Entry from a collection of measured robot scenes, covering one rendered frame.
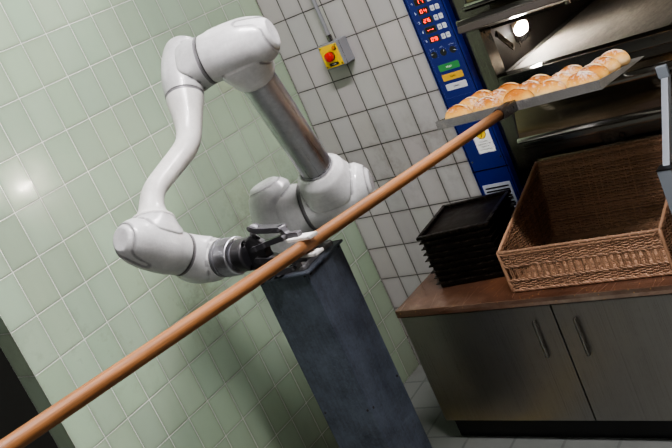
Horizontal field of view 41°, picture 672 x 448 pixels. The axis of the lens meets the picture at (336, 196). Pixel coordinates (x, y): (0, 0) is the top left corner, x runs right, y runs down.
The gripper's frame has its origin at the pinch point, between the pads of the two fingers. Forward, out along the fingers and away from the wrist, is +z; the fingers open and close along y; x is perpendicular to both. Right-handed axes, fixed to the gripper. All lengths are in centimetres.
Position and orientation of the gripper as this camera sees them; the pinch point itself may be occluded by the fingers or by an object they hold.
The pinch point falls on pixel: (304, 245)
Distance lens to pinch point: 189.9
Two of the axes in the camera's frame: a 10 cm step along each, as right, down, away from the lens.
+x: -5.8, 3.7, -7.3
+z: 7.4, -1.5, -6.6
